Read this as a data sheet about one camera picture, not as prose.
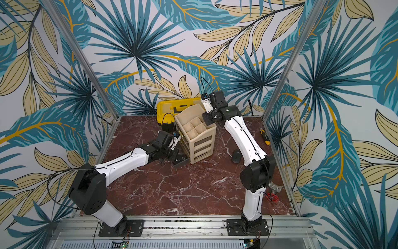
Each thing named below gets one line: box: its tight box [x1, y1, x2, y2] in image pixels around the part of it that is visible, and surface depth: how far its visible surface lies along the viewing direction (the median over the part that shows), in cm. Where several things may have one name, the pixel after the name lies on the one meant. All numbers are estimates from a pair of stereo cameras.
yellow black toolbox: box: [156, 97, 202, 133], surface depth 103 cm
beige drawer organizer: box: [174, 103, 217, 165], surface depth 85 cm
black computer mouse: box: [232, 149, 243, 164], surface depth 99 cm
